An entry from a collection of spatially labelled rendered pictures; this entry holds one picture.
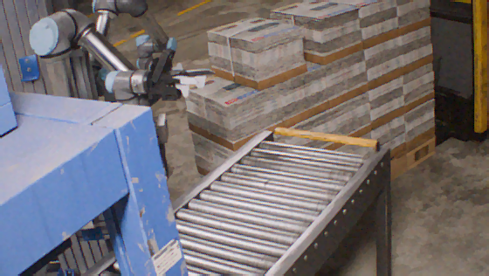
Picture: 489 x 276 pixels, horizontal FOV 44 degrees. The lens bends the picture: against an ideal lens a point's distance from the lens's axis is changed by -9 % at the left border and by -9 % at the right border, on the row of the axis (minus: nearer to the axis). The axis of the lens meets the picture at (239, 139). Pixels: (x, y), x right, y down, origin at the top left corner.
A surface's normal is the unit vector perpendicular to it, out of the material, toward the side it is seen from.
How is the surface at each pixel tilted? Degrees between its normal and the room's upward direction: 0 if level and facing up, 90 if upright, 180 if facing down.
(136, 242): 90
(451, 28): 90
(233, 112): 90
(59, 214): 90
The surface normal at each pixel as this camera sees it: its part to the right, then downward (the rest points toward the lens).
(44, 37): -0.39, 0.32
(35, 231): 0.83, 0.12
